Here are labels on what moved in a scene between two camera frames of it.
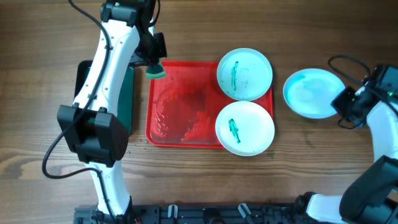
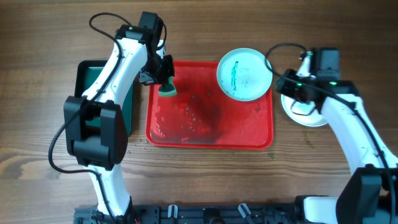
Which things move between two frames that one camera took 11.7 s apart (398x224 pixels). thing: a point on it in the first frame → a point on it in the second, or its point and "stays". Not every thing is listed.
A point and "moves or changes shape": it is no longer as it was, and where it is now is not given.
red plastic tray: x=182 y=108 stays
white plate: x=245 y=128 → x=304 y=112
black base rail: x=198 y=214 stays
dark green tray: x=125 y=107 stays
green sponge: x=155 y=71 moves or changes shape
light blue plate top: x=244 y=74 stays
